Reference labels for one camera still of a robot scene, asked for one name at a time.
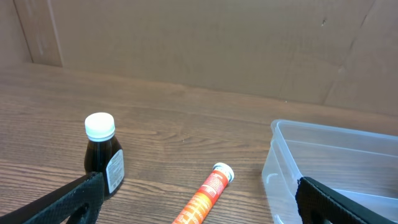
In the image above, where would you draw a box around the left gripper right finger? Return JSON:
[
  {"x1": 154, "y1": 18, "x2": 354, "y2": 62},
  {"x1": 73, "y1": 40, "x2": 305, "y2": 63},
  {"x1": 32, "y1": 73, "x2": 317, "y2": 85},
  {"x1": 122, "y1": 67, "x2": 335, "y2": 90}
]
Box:
[{"x1": 295, "y1": 177, "x2": 394, "y2": 224}]

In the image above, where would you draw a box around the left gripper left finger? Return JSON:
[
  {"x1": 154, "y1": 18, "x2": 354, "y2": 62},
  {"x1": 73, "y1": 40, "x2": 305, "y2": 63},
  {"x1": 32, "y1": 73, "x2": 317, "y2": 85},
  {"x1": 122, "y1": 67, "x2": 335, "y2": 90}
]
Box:
[{"x1": 1, "y1": 172, "x2": 104, "y2": 224}]

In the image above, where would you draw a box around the dark brown medicine bottle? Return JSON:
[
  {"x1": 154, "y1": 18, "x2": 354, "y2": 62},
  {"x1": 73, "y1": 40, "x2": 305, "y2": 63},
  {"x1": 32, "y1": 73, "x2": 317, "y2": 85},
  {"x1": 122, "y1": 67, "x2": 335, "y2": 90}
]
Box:
[{"x1": 84, "y1": 112, "x2": 125, "y2": 199}]

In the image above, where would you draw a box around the orange tablet tube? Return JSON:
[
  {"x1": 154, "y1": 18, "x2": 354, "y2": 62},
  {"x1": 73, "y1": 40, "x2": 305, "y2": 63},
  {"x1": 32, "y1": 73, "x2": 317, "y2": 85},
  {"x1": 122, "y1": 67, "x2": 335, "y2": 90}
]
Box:
[{"x1": 172, "y1": 162, "x2": 234, "y2": 224}]

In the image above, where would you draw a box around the clear plastic container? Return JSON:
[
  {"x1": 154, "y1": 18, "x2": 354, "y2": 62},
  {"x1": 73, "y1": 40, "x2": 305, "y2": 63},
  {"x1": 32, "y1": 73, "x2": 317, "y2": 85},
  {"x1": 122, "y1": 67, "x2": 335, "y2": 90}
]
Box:
[{"x1": 262, "y1": 119, "x2": 397, "y2": 223}]

